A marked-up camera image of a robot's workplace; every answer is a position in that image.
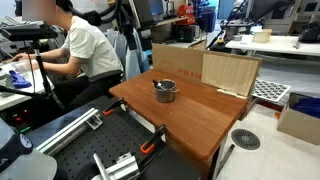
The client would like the brown cardboard box panel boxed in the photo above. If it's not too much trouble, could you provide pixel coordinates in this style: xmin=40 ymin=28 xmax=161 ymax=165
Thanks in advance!
xmin=151 ymin=43 xmax=263 ymax=100

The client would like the black perforated breadboard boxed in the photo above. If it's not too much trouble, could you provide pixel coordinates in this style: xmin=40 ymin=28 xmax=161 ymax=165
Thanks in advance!
xmin=24 ymin=94 xmax=201 ymax=180

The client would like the black equipment box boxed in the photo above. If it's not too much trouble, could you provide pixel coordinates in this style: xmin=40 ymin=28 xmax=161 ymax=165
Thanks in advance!
xmin=174 ymin=24 xmax=201 ymax=43

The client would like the black camera tripod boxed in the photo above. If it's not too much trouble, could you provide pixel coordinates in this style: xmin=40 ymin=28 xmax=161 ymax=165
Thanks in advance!
xmin=0 ymin=39 xmax=66 ymax=113

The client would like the blue fabric in box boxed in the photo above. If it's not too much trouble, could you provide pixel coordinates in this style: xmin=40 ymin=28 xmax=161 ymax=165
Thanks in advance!
xmin=291 ymin=96 xmax=320 ymax=119

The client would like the open cardboard box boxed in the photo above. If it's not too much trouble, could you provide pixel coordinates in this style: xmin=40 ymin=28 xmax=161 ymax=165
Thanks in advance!
xmin=276 ymin=92 xmax=320 ymax=147

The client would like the black control box with lights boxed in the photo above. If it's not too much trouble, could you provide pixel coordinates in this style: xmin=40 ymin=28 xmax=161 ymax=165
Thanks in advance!
xmin=0 ymin=106 xmax=44 ymax=134

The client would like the red Coca-Cola item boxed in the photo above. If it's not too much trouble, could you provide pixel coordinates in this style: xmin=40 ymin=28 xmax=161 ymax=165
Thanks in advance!
xmin=176 ymin=3 xmax=197 ymax=26

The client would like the white desk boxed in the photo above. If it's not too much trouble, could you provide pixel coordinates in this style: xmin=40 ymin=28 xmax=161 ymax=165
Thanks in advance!
xmin=0 ymin=59 xmax=56 ymax=112

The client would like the yellow emergency stop button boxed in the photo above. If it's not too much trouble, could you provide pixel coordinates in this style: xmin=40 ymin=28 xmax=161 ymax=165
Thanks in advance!
xmin=214 ymin=37 xmax=227 ymax=48

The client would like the round floor drain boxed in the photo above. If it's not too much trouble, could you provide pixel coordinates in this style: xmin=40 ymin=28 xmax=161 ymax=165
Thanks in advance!
xmin=230 ymin=128 xmax=262 ymax=151

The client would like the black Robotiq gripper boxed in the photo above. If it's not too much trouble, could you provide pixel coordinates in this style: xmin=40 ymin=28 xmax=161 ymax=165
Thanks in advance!
xmin=138 ymin=23 xmax=154 ymax=44

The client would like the white perforated tray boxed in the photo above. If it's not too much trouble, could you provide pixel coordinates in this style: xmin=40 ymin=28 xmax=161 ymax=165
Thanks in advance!
xmin=251 ymin=78 xmax=292 ymax=103

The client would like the black bag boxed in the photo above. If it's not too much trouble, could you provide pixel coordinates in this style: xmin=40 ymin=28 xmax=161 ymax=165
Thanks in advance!
xmin=298 ymin=23 xmax=320 ymax=44

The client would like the light wooden box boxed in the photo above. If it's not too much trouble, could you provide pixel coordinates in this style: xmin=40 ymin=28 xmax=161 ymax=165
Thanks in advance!
xmin=252 ymin=28 xmax=273 ymax=44

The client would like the blue cloth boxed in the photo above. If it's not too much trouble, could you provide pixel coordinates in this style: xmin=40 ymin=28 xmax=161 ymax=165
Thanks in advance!
xmin=8 ymin=69 xmax=33 ymax=89

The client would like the small steel pot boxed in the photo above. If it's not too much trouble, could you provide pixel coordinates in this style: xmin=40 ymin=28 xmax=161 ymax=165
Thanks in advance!
xmin=153 ymin=79 xmax=180 ymax=104

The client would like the black clamp with orange handle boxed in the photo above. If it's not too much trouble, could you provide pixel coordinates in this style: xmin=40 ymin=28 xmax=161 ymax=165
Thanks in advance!
xmin=102 ymin=97 xmax=129 ymax=117
xmin=139 ymin=124 xmax=168 ymax=155

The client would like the black marker pen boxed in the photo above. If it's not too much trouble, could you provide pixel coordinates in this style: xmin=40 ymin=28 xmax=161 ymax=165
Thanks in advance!
xmin=152 ymin=79 xmax=168 ymax=92

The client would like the aluminium extrusion rail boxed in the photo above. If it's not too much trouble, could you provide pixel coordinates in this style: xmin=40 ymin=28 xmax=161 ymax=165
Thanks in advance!
xmin=92 ymin=151 xmax=141 ymax=180
xmin=35 ymin=107 xmax=104 ymax=157

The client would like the long white table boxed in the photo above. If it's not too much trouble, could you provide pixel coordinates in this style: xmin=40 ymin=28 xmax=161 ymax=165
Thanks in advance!
xmin=225 ymin=34 xmax=320 ymax=58

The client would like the blue bin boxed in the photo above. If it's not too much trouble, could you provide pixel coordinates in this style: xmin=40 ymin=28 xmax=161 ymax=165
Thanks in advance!
xmin=196 ymin=6 xmax=218 ymax=33

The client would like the seated person in white shirt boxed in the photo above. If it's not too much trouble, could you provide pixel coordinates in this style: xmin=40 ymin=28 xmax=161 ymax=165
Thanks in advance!
xmin=11 ymin=0 xmax=124 ymax=111

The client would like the black table leg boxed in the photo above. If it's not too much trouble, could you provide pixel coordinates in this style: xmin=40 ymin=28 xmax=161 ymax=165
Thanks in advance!
xmin=216 ymin=143 xmax=236 ymax=178

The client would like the white tape strip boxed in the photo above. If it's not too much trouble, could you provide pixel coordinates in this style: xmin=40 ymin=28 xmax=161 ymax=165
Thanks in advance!
xmin=216 ymin=88 xmax=248 ymax=100

